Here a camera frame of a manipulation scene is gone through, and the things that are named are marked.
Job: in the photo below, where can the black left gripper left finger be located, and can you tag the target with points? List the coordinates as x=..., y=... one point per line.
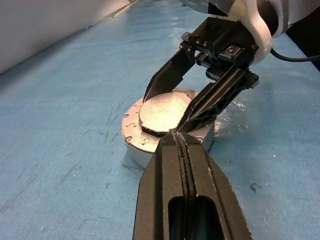
x=157, y=187

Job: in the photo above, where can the silver motor housing copper coils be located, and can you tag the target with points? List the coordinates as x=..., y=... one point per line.
x=136, y=156

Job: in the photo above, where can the silver lid with circuit board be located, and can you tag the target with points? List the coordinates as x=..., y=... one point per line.
x=162, y=112

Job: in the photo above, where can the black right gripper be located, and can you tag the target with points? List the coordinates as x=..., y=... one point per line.
x=222, y=37

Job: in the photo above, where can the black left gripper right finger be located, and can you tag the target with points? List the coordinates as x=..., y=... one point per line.
x=210, y=190

